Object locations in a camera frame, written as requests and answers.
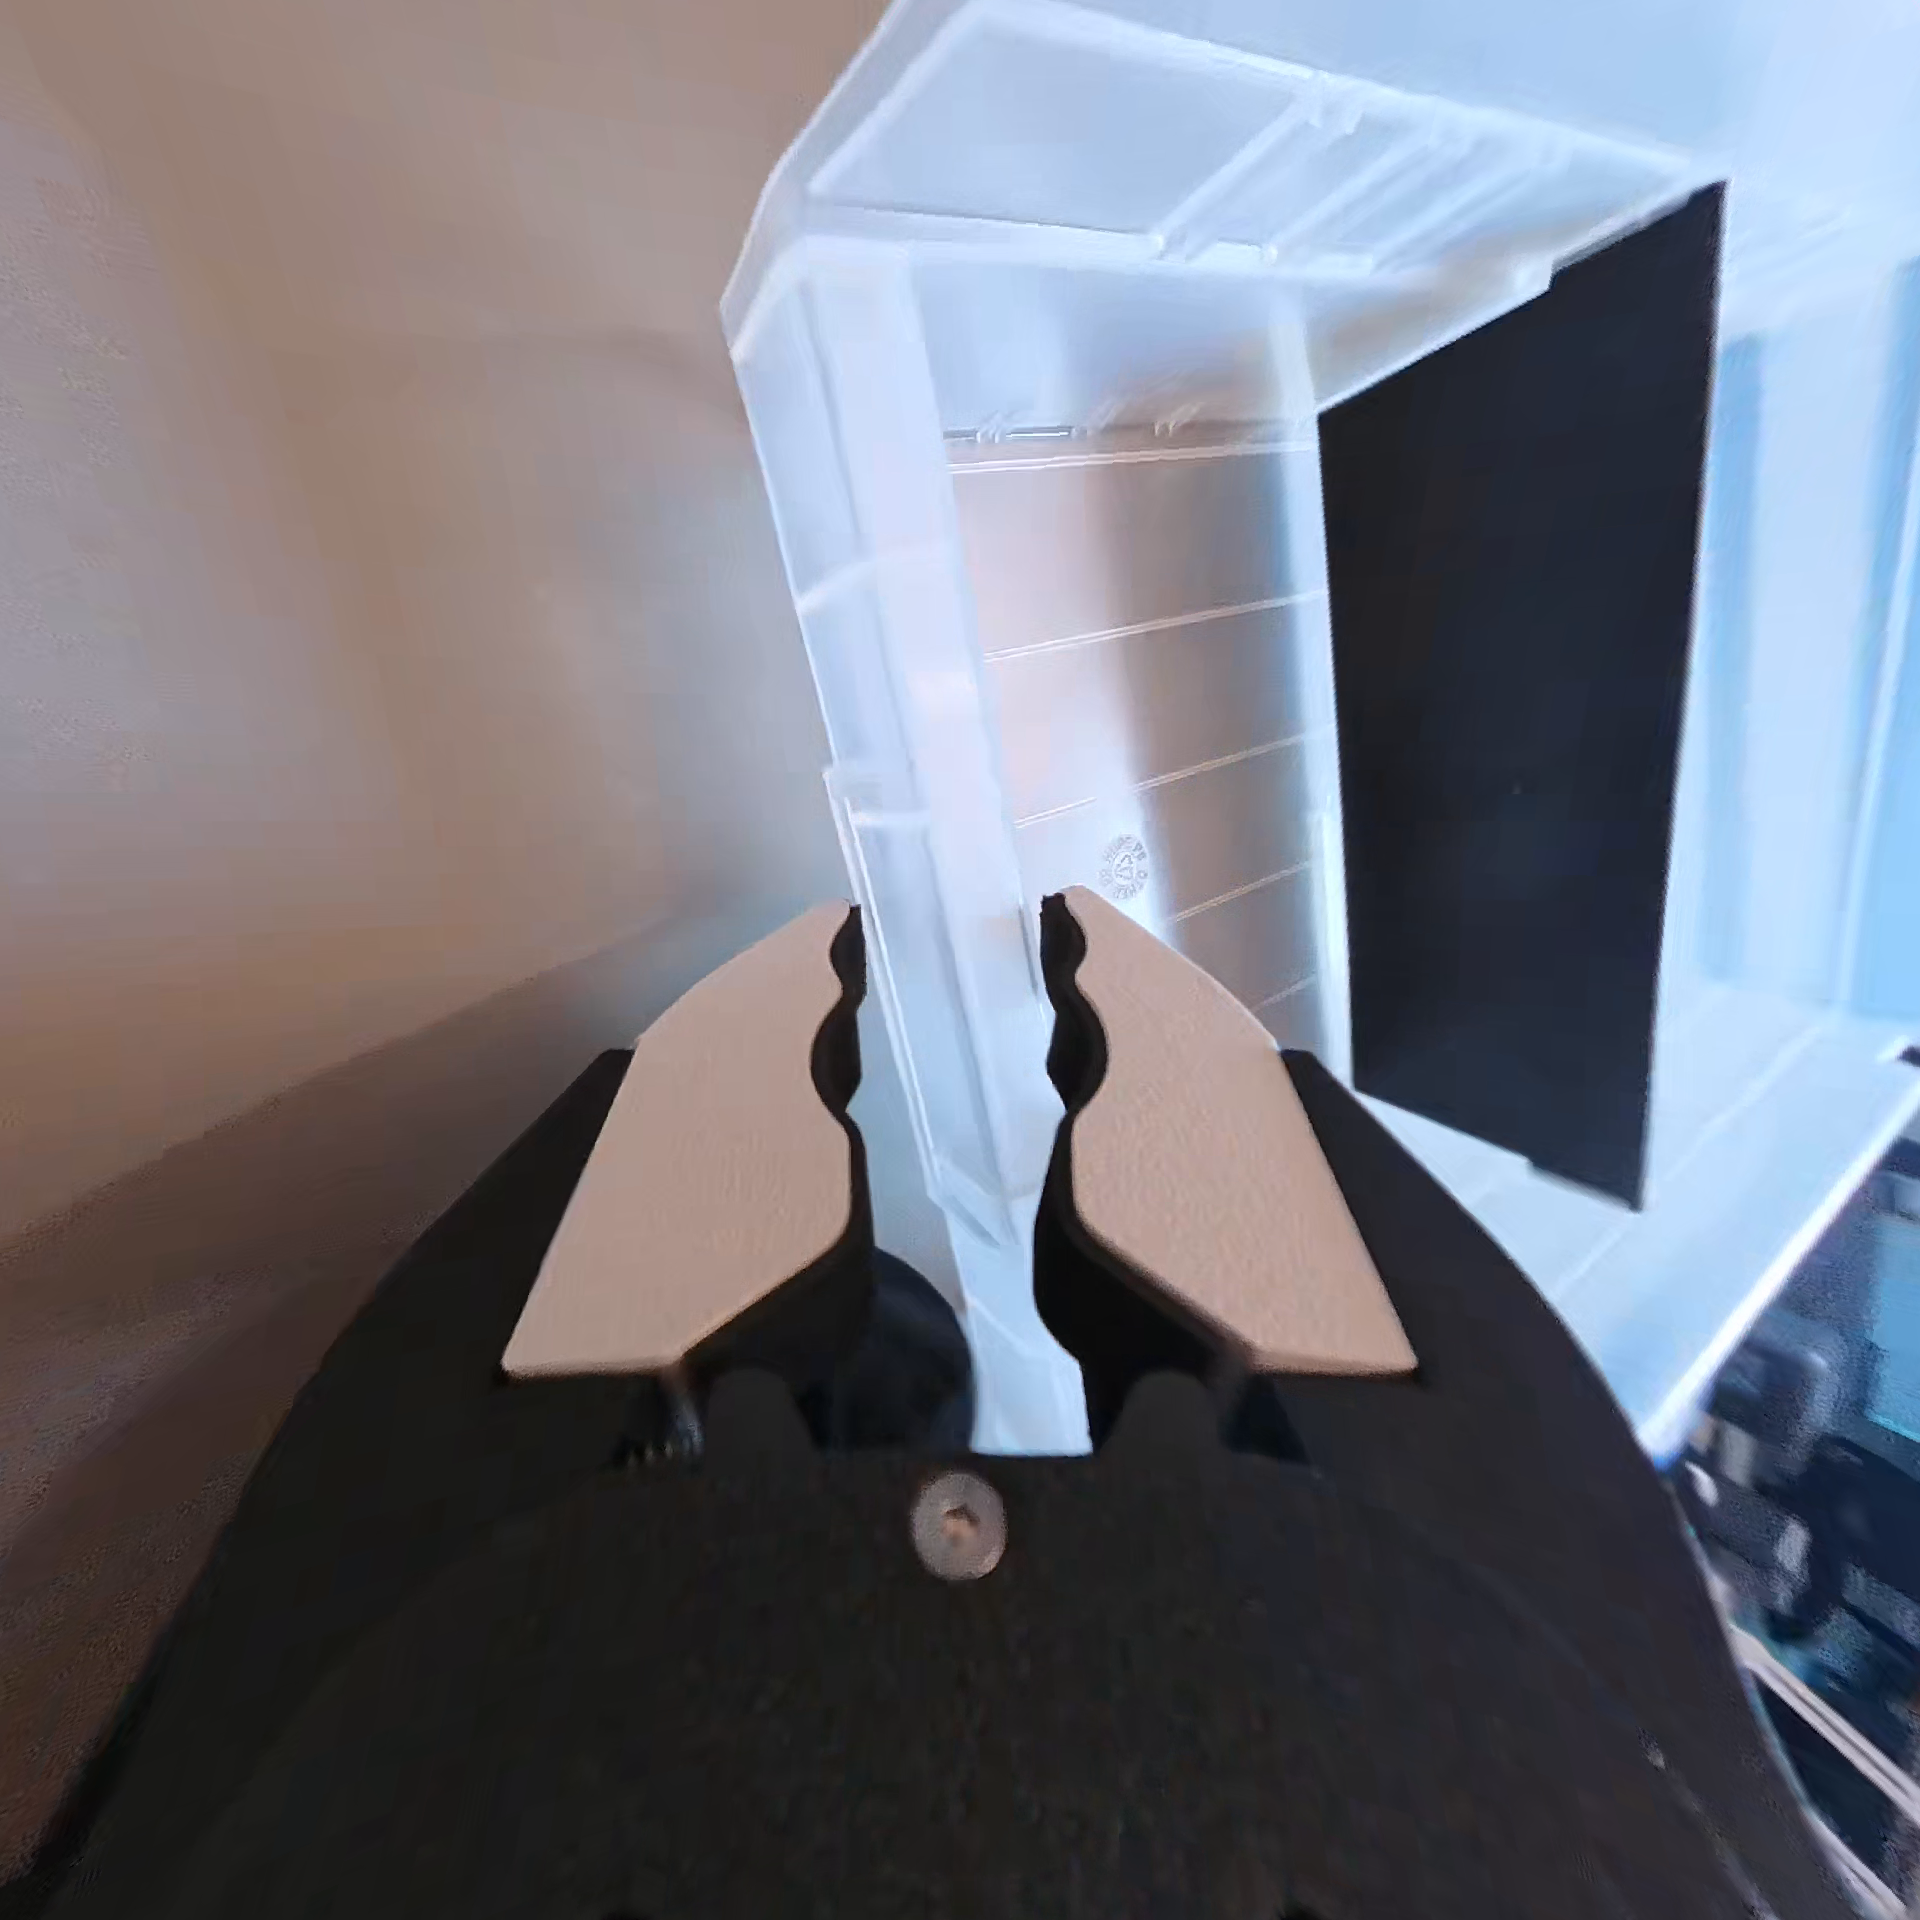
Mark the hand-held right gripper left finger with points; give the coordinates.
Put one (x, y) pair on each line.
(704, 1186)

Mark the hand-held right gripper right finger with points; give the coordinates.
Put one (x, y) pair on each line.
(1214, 1186)

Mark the clear plastic bin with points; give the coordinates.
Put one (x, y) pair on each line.
(1125, 600)

